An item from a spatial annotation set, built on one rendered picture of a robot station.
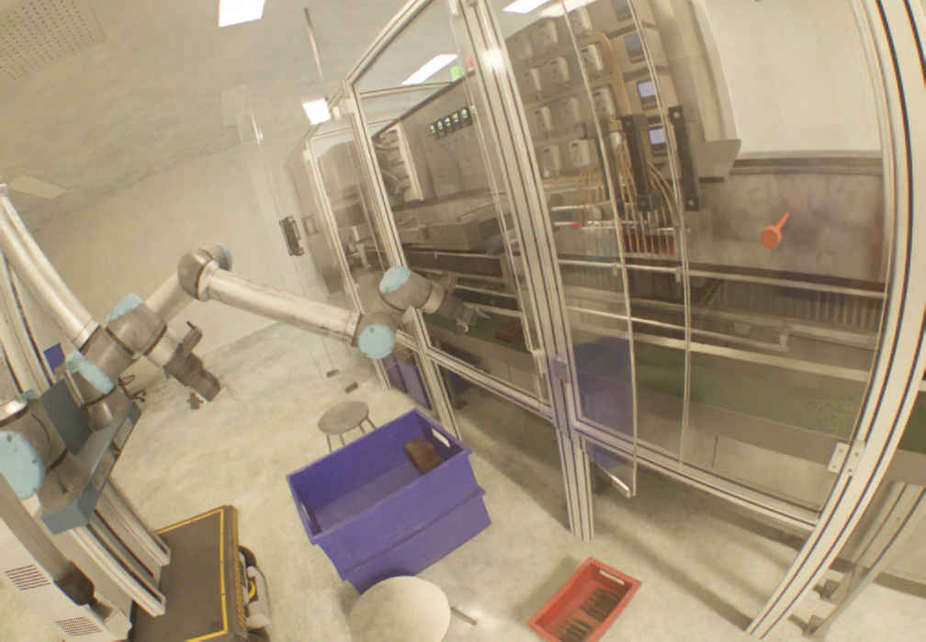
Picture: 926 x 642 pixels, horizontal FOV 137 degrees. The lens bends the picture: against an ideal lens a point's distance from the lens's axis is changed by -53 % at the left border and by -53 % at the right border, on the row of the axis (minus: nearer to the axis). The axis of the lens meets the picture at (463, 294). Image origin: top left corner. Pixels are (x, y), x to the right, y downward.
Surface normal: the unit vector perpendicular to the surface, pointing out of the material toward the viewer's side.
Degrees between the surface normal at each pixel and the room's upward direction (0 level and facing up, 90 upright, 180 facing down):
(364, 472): 90
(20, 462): 95
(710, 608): 0
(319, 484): 90
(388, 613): 0
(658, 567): 0
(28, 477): 95
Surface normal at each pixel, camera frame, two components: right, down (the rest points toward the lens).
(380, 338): 0.18, 0.30
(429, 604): -0.25, -0.92
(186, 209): 0.55, 0.12
